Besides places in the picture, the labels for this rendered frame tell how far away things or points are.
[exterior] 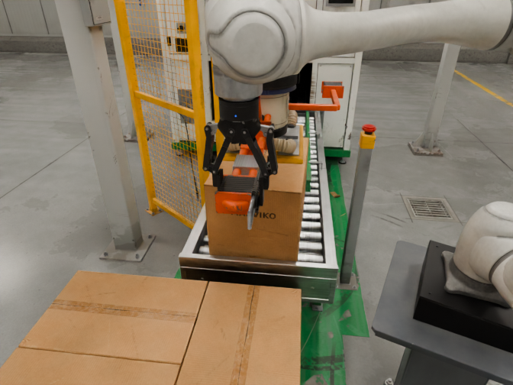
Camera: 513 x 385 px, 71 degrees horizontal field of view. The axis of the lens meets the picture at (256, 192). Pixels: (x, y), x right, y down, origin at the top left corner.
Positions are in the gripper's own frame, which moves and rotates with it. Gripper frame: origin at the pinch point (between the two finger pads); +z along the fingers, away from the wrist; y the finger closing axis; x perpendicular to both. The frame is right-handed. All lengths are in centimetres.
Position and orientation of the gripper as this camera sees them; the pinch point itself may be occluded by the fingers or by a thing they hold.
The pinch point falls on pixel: (240, 190)
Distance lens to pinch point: 77.7
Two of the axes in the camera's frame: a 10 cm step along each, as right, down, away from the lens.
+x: -1.2, 4.9, -8.6
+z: 0.0, 8.7, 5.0
